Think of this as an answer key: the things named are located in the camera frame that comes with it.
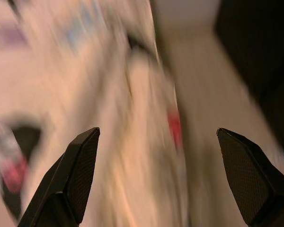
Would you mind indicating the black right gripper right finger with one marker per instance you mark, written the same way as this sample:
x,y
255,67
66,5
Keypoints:
x,y
248,179

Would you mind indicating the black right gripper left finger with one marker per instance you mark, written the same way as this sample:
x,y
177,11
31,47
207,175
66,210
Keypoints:
x,y
71,179

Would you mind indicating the cream cartoon print blanket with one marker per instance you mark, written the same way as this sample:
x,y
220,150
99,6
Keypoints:
x,y
85,82

